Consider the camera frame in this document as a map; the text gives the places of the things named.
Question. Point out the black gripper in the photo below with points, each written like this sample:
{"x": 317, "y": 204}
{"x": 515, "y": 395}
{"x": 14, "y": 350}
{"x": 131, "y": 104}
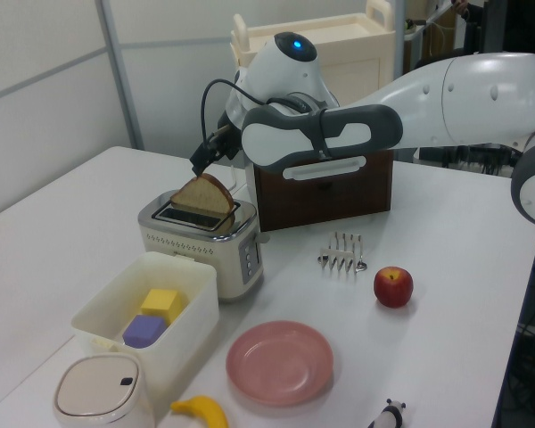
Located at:
{"x": 229, "y": 142}

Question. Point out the brown bread slice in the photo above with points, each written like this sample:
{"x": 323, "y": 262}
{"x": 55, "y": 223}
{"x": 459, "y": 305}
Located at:
{"x": 203, "y": 196}

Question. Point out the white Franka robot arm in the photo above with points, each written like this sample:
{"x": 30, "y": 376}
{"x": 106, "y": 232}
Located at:
{"x": 428, "y": 102}

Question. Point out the cream and chrome toaster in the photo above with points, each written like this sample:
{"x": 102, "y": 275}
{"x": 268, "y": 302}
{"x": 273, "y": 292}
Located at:
{"x": 196, "y": 249}

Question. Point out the dark wooden box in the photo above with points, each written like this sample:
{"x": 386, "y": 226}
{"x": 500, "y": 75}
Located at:
{"x": 321, "y": 200}

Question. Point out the yellow block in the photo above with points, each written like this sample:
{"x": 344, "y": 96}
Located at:
{"x": 159, "y": 303}

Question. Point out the silver toast rack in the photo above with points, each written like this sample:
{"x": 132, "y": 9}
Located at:
{"x": 341, "y": 256}

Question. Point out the white plastic container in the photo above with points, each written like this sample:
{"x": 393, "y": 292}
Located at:
{"x": 178, "y": 325}

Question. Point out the cream storage cabinet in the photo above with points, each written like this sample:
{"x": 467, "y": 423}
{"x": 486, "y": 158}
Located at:
{"x": 352, "y": 49}

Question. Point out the purple block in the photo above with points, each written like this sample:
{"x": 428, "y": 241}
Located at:
{"x": 145, "y": 332}

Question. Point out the pink plate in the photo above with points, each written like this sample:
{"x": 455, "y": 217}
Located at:
{"x": 278, "y": 363}

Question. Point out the red apple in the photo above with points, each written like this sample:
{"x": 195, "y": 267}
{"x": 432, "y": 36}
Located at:
{"x": 393, "y": 287}

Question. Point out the yellow banana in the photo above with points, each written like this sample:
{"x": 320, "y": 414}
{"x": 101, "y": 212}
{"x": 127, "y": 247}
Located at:
{"x": 205, "y": 410}

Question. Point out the small white lidded bin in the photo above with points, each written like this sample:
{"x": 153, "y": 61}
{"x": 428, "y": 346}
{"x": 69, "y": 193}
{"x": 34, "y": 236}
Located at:
{"x": 98, "y": 392}

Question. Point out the panda figure toy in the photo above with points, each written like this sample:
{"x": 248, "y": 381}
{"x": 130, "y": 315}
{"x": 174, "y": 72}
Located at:
{"x": 390, "y": 417}

